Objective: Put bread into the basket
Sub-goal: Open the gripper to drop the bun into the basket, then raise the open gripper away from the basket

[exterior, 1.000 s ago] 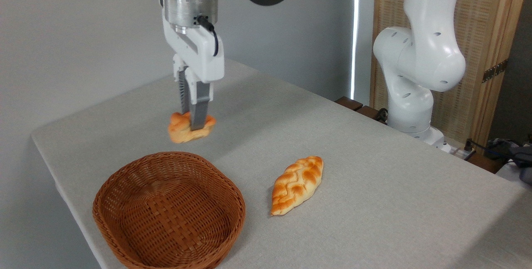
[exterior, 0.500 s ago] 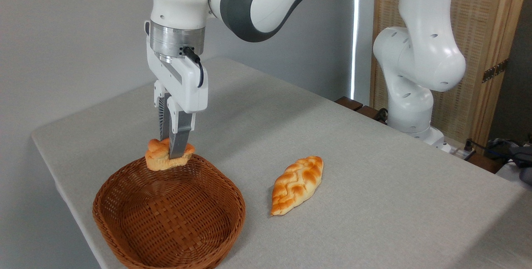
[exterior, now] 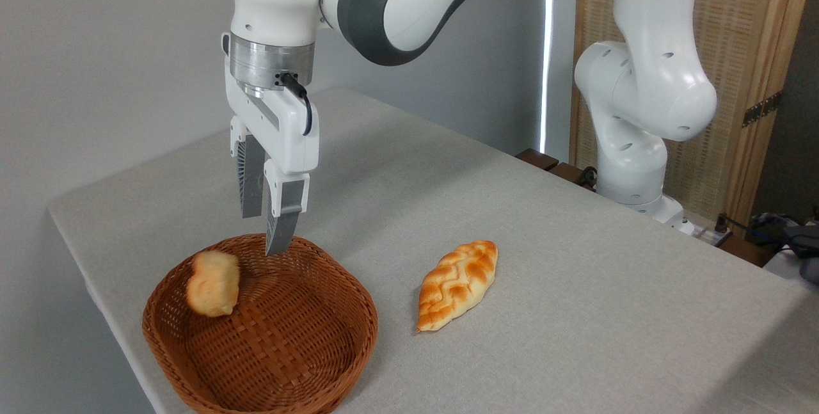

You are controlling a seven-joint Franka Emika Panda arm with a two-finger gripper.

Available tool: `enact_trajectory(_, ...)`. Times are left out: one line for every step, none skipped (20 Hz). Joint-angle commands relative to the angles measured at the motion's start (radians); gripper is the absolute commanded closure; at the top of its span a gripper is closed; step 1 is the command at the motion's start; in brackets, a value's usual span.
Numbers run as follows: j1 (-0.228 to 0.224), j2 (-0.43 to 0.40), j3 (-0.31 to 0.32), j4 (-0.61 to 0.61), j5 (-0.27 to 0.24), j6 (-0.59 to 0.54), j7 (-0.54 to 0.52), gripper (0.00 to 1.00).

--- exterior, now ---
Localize black power cable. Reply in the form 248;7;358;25
714;212;791;250

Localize dark grey bundled object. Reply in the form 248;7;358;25
747;211;819;285

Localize grey fabric tablecloth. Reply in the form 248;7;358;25
48;88;819;414

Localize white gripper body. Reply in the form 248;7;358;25
224;67;320;176

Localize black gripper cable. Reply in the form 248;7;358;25
279;72;314;137

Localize dark wooden slat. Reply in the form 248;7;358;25
548;162;597;192
515;148;561;172

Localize dark metal screen hinge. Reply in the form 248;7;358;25
742;90;783;129

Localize brown woven wicker basket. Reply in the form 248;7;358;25
142;233;379;414

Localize long braided bread loaf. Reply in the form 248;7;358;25
416;240;498;333

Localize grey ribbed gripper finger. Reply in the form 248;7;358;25
264;159;311;257
230;116;267;219

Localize white power strip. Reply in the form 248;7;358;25
677;219;731;248

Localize round muffin-shaped bread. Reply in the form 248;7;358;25
186;250;241;319

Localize wooden rattan folding screen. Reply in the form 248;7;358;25
569;0;819;229

